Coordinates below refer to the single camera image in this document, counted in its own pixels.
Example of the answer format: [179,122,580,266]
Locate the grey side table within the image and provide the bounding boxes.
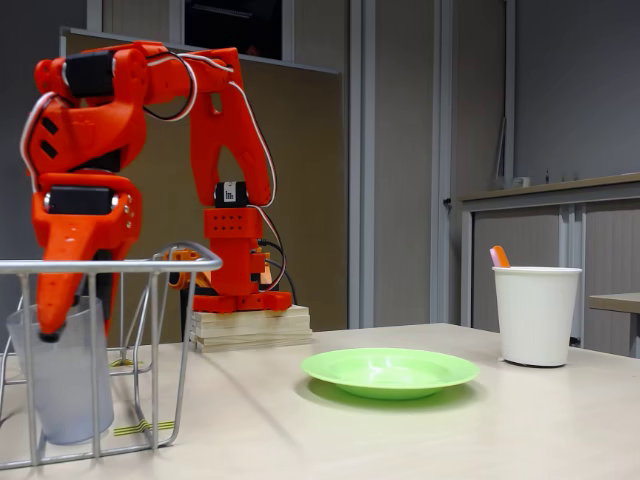
[588,292,640,359]

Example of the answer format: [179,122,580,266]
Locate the translucent plastic cup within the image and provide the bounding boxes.
[5,297,115,446]

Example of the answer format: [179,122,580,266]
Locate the grey leaning rod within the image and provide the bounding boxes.
[492,117,509,191]

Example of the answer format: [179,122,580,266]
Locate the metal wire dish rack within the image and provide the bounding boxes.
[0,241,224,472]

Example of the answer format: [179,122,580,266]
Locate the light orange clamp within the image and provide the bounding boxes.
[152,247,221,291]

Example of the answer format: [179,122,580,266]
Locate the green plastic plate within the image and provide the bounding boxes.
[300,347,481,401]

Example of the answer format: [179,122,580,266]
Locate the white paper cup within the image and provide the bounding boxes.
[492,266,584,369]

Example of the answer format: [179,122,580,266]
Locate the grey sliding door cabinet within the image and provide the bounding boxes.
[458,172,640,359]

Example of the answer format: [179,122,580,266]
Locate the wooden base block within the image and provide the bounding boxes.
[189,304,314,354]

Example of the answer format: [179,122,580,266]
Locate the brown partition board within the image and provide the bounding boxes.
[58,27,347,346]

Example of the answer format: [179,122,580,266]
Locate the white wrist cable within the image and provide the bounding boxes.
[19,92,61,194]

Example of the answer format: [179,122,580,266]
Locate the dark upper window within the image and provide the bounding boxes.
[183,0,284,61]

